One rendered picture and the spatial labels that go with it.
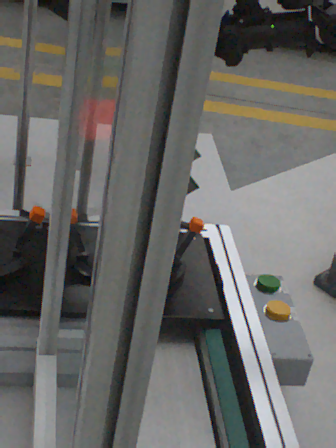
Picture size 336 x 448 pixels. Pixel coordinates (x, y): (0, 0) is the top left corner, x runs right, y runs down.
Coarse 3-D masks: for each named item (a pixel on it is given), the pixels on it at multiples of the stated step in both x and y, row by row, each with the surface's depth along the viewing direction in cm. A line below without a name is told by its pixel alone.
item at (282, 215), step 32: (320, 160) 200; (256, 192) 181; (288, 192) 184; (320, 192) 186; (256, 224) 169; (288, 224) 171; (320, 224) 174; (256, 256) 159; (288, 256) 161; (320, 256) 163; (288, 288) 152; (320, 320) 145; (320, 352) 137; (320, 384) 130; (320, 416) 124
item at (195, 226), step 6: (186, 222) 127; (192, 222) 126; (198, 222) 126; (186, 228) 126; (192, 228) 126; (198, 228) 126; (186, 234) 128; (192, 234) 127; (186, 240) 128; (180, 246) 128; (186, 246) 128; (180, 252) 129
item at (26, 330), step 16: (208, 240) 144; (0, 320) 116; (16, 320) 117; (32, 320) 117; (0, 336) 114; (16, 336) 114; (32, 336) 114; (0, 352) 115; (16, 352) 116; (32, 352) 116; (0, 368) 117; (16, 368) 117; (32, 368) 118; (0, 384) 119; (16, 384) 119; (32, 384) 120
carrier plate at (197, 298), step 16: (192, 240) 140; (192, 256) 136; (192, 272) 132; (208, 272) 133; (176, 288) 128; (192, 288) 128; (208, 288) 129; (176, 304) 124; (192, 304) 125; (208, 304) 125; (176, 320) 122; (192, 320) 122; (208, 320) 123
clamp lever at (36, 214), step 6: (24, 210) 122; (36, 210) 121; (42, 210) 122; (24, 216) 122; (30, 216) 122; (36, 216) 121; (42, 216) 122; (30, 222) 122; (36, 222) 122; (24, 228) 124; (30, 228) 123; (24, 234) 123; (30, 234) 124; (18, 240) 124; (24, 240) 124; (18, 246) 124
